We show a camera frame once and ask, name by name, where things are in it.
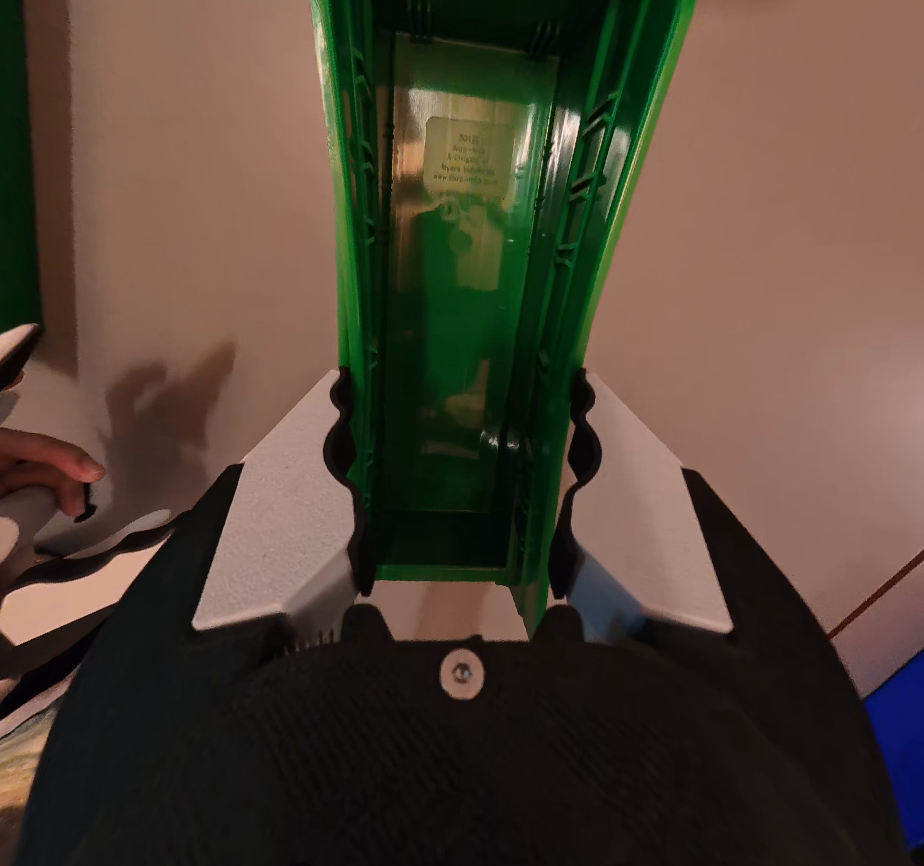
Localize green plastic bin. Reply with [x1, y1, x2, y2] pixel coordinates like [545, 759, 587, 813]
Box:
[0, 0, 41, 330]
[304, 0, 703, 633]

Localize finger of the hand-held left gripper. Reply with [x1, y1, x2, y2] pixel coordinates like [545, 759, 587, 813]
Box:
[0, 505, 181, 643]
[0, 323, 41, 393]

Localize blue plastic bin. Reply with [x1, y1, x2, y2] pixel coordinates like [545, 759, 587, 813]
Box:
[860, 650, 924, 809]

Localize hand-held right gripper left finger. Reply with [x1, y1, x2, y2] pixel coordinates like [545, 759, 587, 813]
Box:
[192, 368, 362, 633]

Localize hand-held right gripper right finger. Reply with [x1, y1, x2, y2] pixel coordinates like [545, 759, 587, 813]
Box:
[549, 371, 734, 645]

